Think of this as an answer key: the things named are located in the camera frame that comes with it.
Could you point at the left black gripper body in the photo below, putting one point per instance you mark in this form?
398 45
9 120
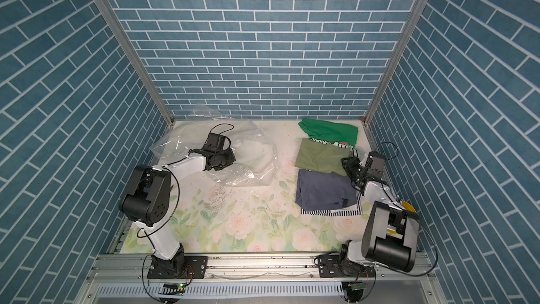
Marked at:
224 159

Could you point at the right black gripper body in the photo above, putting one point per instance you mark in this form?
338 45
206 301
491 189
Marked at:
356 170

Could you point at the black white striped garment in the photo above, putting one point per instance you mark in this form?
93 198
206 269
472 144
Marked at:
337 144

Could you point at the clear plastic vacuum bag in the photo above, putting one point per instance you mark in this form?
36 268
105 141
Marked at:
256 161

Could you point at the navy blue garment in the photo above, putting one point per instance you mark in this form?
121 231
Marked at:
324 191

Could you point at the olive green garment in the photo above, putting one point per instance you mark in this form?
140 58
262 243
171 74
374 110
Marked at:
321 158

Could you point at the blue white striped garment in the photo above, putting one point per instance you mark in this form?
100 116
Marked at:
353 210

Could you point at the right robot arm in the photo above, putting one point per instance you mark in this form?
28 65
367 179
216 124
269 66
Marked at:
391 233

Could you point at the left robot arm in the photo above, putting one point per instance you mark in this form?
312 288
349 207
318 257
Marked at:
146 202

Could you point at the yellow cup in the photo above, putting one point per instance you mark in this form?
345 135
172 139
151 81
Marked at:
408 207

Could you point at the floral table mat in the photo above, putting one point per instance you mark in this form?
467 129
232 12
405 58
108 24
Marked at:
214 218

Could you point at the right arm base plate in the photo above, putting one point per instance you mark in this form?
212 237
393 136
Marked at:
333 266

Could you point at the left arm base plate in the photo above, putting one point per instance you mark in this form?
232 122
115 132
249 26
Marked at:
188 267

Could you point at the aluminium front rail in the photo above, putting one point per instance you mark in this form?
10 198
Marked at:
259 278

